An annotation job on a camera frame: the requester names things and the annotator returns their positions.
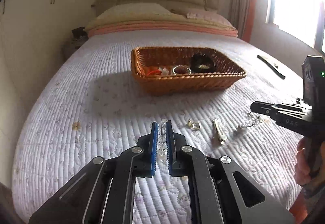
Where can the pink pillow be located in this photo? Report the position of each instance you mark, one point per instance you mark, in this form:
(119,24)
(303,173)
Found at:
(210,17)

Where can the pink folded blanket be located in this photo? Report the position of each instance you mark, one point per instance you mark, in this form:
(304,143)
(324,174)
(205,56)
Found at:
(152,28)

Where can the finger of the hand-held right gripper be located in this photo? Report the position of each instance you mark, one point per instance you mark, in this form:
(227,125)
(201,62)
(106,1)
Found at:
(261,107)
(292,121)

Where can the black scrunchie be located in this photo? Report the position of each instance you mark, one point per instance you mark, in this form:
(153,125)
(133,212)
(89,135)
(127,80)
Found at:
(196,61)

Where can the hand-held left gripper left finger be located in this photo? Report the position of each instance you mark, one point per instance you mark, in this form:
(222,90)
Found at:
(153,153)

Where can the yellow folded blanket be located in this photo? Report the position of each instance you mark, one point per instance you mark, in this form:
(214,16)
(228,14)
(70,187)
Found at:
(114,21)

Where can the brown wicker basket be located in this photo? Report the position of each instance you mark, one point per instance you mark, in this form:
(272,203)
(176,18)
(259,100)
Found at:
(177,85)

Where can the white wardrobe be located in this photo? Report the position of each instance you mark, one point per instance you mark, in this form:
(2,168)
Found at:
(25,36)

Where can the person's right hand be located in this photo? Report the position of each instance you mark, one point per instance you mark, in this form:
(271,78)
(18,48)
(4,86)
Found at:
(301,170)

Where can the grey nightstand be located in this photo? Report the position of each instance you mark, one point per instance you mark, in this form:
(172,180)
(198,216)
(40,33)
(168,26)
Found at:
(72,47)

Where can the black object on nightstand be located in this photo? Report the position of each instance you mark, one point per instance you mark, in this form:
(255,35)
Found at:
(78,32)

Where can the white floral pillow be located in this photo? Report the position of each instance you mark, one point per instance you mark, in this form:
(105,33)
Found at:
(132,11)

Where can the gold earrings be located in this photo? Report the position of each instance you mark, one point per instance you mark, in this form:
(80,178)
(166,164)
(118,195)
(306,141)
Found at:
(195,126)

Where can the silver metal hair clip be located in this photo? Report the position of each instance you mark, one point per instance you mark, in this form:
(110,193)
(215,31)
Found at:
(218,130)

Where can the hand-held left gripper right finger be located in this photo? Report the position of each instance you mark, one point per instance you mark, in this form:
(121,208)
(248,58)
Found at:
(170,153)

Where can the person's right forearm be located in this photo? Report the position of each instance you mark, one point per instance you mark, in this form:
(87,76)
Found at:
(308,196)

